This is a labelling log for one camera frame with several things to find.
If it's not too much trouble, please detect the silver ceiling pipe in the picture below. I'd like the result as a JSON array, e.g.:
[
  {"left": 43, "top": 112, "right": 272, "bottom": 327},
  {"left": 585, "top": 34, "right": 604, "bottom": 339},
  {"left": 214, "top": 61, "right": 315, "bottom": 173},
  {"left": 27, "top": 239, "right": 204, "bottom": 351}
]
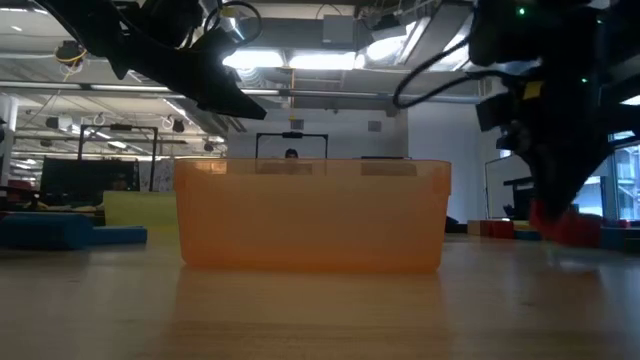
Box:
[{"left": 239, "top": 87, "right": 484, "bottom": 105}]

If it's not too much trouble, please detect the hanging yellow cable reel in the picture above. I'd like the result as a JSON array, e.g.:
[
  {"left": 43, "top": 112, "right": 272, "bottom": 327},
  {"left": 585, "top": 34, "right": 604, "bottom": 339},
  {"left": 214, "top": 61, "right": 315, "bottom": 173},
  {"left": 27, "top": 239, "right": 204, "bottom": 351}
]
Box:
[{"left": 53, "top": 39, "right": 89, "bottom": 82}]

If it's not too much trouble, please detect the yellow plastic bin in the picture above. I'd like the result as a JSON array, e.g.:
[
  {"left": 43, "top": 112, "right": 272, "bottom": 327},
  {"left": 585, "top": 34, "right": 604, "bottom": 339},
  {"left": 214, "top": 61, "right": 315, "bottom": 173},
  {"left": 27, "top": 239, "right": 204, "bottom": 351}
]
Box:
[{"left": 102, "top": 190, "right": 179, "bottom": 230}]

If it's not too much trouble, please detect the white whiteboard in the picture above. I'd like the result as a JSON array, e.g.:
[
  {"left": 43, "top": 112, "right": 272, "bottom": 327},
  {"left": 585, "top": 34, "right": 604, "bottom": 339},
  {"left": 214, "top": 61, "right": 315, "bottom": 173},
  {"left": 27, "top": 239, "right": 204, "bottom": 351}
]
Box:
[{"left": 482, "top": 153, "right": 531, "bottom": 220}]

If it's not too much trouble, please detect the black gantry frame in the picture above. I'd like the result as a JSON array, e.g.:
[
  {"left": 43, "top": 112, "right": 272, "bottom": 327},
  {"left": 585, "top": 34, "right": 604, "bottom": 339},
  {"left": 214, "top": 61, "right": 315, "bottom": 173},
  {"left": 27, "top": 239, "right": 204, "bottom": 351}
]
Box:
[{"left": 77, "top": 123, "right": 160, "bottom": 194}]

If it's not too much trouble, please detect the blue cylinder block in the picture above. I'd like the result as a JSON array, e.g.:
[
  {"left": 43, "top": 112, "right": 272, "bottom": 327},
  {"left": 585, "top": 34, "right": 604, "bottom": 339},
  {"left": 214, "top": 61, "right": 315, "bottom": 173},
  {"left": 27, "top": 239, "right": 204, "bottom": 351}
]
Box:
[{"left": 0, "top": 211, "right": 95, "bottom": 251}]

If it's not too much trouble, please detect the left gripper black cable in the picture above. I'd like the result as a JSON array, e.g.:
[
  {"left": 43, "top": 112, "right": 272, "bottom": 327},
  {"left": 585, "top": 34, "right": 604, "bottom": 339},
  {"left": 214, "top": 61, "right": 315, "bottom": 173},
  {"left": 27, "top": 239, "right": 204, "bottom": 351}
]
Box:
[{"left": 203, "top": 0, "right": 264, "bottom": 49}]

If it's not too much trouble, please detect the red arch block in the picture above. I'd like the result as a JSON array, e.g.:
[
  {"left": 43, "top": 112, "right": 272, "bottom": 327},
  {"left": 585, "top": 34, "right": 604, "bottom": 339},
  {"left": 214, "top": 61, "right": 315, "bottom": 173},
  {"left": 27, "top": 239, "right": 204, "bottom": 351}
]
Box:
[{"left": 528, "top": 199, "right": 604, "bottom": 250}]

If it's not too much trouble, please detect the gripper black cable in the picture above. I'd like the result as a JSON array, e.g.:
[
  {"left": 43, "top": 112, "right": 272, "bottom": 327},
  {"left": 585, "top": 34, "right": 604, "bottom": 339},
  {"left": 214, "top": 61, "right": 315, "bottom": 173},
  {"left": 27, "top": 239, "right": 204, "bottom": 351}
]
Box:
[
  {"left": 203, "top": 0, "right": 264, "bottom": 49},
  {"left": 391, "top": 29, "right": 507, "bottom": 111}
]

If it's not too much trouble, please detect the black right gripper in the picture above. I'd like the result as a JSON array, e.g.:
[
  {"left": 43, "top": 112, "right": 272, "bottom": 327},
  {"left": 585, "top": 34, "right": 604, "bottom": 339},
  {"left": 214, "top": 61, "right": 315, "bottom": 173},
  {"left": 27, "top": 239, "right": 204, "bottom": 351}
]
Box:
[{"left": 468, "top": 0, "right": 629, "bottom": 222}]

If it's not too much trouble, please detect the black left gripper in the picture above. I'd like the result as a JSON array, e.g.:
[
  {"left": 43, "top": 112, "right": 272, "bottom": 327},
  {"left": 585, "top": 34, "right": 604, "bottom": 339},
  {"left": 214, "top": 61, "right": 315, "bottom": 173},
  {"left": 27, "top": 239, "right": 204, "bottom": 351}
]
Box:
[{"left": 113, "top": 0, "right": 269, "bottom": 122}]

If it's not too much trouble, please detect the dark computer monitor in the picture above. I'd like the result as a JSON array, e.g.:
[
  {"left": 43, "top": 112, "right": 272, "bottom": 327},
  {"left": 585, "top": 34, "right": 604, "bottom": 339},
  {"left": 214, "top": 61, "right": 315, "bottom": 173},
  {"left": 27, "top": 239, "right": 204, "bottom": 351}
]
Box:
[{"left": 39, "top": 157, "right": 141, "bottom": 194}]

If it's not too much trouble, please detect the orange plastic bin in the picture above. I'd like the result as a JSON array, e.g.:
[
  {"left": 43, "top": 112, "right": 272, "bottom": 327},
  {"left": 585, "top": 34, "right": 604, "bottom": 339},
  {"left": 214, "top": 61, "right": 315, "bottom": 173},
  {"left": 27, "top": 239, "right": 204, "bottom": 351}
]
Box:
[{"left": 173, "top": 157, "right": 453, "bottom": 275}]

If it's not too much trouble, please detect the black rectangular stand frame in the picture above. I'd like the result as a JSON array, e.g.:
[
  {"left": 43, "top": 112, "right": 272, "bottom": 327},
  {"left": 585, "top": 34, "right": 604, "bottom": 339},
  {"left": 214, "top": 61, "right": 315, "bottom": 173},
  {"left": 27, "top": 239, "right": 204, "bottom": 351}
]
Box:
[{"left": 254, "top": 131, "right": 330, "bottom": 160}]

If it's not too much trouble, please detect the grey ceiling box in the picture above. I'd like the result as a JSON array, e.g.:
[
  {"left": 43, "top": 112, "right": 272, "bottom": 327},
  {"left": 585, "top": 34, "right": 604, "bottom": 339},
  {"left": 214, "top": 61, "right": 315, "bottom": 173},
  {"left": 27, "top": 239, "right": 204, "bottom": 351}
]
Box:
[{"left": 321, "top": 13, "right": 357, "bottom": 47}]

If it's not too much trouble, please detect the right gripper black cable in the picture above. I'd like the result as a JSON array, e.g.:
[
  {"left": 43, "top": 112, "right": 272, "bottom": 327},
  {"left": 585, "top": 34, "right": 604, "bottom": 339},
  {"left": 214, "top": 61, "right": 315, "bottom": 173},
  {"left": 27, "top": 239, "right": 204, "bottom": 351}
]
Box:
[{"left": 391, "top": 29, "right": 507, "bottom": 111}]

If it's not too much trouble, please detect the ceiling light panel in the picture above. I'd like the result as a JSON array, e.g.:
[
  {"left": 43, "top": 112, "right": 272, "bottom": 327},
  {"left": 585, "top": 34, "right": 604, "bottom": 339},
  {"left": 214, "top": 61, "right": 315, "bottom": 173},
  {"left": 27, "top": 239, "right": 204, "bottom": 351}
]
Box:
[{"left": 221, "top": 48, "right": 359, "bottom": 71}]

